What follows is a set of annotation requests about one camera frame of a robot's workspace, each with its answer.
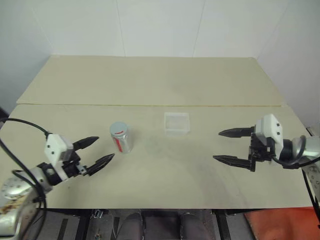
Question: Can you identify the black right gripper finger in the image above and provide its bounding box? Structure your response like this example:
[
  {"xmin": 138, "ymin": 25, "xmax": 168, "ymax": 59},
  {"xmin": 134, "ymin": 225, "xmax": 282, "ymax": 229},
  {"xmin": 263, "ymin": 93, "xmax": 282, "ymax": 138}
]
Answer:
[
  {"xmin": 218, "ymin": 125, "xmax": 256, "ymax": 139},
  {"xmin": 212, "ymin": 154, "xmax": 252, "ymax": 172}
]

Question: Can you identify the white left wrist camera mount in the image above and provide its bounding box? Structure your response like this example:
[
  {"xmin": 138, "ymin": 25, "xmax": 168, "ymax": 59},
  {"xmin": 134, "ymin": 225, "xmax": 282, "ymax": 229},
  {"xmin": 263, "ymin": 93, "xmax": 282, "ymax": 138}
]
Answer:
[{"xmin": 44, "ymin": 133, "xmax": 75, "ymax": 181}]

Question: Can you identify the orange-red mat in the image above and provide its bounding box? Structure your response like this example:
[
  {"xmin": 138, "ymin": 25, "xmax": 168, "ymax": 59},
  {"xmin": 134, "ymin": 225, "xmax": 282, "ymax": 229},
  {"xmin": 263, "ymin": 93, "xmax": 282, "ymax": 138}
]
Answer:
[{"xmin": 243, "ymin": 206, "xmax": 320, "ymax": 240}]

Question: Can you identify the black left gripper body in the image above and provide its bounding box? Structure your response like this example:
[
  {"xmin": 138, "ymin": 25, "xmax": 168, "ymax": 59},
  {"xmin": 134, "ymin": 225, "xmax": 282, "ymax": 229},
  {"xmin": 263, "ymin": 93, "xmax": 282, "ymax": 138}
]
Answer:
[{"xmin": 62, "ymin": 149, "xmax": 89, "ymax": 179}]

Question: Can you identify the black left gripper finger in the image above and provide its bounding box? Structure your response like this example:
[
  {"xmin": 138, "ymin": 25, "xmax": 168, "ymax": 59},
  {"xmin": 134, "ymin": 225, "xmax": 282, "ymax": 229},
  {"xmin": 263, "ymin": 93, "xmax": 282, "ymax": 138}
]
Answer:
[
  {"xmin": 86, "ymin": 153, "xmax": 116, "ymax": 176},
  {"xmin": 72, "ymin": 136, "xmax": 100, "ymax": 151}
]

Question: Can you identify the black table frame bar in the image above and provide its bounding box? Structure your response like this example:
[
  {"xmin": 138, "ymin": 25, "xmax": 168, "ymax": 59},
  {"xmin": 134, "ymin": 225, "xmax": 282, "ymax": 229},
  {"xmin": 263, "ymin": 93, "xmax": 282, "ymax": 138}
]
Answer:
[
  {"xmin": 214, "ymin": 209, "xmax": 232, "ymax": 240},
  {"xmin": 73, "ymin": 209, "xmax": 91, "ymax": 240}
]

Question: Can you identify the clear square plastic container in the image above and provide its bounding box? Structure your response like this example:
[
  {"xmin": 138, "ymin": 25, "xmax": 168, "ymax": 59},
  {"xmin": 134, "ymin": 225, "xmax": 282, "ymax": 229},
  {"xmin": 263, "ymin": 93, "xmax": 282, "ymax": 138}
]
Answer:
[{"xmin": 163, "ymin": 112, "xmax": 192, "ymax": 137}]

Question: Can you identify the metal table frame rail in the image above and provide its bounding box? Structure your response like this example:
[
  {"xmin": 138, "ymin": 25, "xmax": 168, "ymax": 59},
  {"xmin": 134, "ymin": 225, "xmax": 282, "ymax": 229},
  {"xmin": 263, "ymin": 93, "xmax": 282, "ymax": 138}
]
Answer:
[{"xmin": 300, "ymin": 126, "xmax": 320, "ymax": 209}]

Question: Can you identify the clear plastic vial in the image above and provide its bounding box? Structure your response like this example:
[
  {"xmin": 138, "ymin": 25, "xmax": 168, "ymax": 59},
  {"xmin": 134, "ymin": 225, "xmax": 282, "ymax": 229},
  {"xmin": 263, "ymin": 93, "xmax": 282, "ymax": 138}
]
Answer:
[{"xmin": 110, "ymin": 126, "xmax": 134, "ymax": 155}]

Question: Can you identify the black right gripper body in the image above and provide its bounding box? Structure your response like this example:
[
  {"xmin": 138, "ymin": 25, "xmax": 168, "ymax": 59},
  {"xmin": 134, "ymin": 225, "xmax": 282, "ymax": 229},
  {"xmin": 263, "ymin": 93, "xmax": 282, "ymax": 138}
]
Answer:
[{"xmin": 248, "ymin": 132, "xmax": 275, "ymax": 174}]

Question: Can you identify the small metal clamp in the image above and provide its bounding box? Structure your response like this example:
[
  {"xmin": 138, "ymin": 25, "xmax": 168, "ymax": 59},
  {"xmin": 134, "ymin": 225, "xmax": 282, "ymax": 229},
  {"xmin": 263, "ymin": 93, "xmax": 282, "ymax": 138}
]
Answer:
[{"xmin": 91, "ymin": 209, "xmax": 105, "ymax": 220}]

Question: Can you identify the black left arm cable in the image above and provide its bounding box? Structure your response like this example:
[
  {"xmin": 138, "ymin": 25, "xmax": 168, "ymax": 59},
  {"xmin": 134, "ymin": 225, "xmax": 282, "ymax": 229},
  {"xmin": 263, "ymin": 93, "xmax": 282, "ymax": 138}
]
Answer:
[{"xmin": 0, "ymin": 117, "xmax": 50, "ymax": 211}]

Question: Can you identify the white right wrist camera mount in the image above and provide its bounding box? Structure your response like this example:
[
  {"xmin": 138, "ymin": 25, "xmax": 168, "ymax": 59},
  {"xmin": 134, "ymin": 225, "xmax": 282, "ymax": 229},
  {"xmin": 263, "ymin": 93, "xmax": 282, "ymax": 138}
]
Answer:
[{"xmin": 254, "ymin": 113, "xmax": 284, "ymax": 156}]

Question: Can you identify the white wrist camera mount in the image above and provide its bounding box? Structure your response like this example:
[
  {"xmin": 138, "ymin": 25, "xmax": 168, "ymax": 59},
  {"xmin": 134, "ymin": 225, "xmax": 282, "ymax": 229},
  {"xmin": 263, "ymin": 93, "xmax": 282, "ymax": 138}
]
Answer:
[
  {"xmin": 254, "ymin": 113, "xmax": 284, "ymax": 156},
  {"xmin": 44, "ymin": 133, "xmax": 75, "ymax": 181}
]

